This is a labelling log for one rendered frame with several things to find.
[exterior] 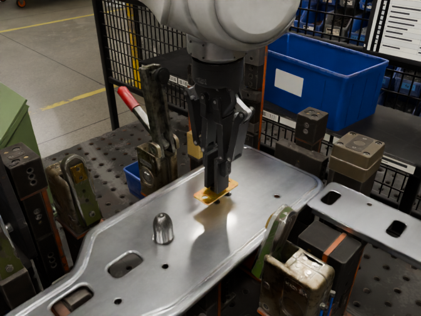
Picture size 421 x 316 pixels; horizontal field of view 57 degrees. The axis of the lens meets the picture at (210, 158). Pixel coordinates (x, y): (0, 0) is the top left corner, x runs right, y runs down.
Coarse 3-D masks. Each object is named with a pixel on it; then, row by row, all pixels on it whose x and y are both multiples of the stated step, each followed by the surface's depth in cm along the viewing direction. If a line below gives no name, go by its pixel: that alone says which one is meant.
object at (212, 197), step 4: (232, 180) 71; (212, 184) 69; (232, 184) 70; (236, 184) 70; (204, 188) 69; (208, 188) 69; (212, 188) 68; (228, 188) 69; (232, 188) 69; (196, 192) 68; (200, 192) 68; (204, 192) 68; (208, 192) 68; (212, 192) 68; (220, 192) 68; (224, 192) 68; (196, 196) 67; (200, 196) 67; (208, 196) 67; (212, 196) 67; (216, 196) 67; (220, 196) 67; (200, 200) 66; (204, 200) 66; (208, 200) 66; (212, 200) 66; (208, 204) 66
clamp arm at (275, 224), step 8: (280, 208) 51; (288, 208) 51; (272, 216) 51; (280, 216) 50; (288, 216) 50; (296, 216) 52; (272, 224) 51; (280, 224) 50; (288, 224) 51; (272, 232) 52; (280, 232) 51; (288, 232) 54; (264, 240) 53; (272, 240) 52; (280, 240) 53; (264, 248) 54; (272, 248) 53; (280, 248) 56; (256, 256) 56; (280, 256) 57; (256, 264) 57; (256, 272) 58
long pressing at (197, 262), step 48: (192, 192) 73; (240, 192) 73; (288, 192) 73; (96, 240) 62; (144, 240) 62; (192, 240) 62; (240, 240) 62; (48, 288) 54; (96, 288) 54; (144, 288) 54; (192, 288) 54
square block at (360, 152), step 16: (336, 144) 76; (352, 144) 76; (368, 144) 76; (384, 144) 76; (336, 160) 77; (352, 160) 75; (368, 160) 73; (336, 176) 79; (352, 176) 76; (368, 176) 76; (336, 192) 81; (368, 192) 82
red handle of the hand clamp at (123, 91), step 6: (120, 90) 77; (126, 90) 77; (120, 96) 77; (126, 96) 77; (132, 96) 77; (126, 102) 77; (132, 102) 76; (132, 108) 76; (138, 108) 76; (138, 114) 76; (144, 114) 76; (144, 120) 76; (144, 126) 76; (162, 138) 75; (168, 144) 75
